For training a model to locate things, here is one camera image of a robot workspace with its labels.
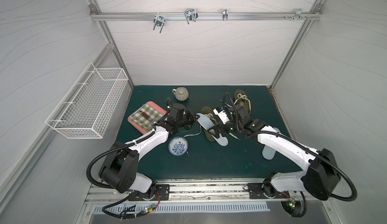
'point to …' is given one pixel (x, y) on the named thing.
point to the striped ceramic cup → (181, 93)
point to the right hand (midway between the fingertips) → (213, 126)
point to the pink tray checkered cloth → (143, 118)
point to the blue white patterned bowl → (178, 146)
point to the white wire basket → (85, 108)
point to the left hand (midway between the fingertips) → (202, 116)
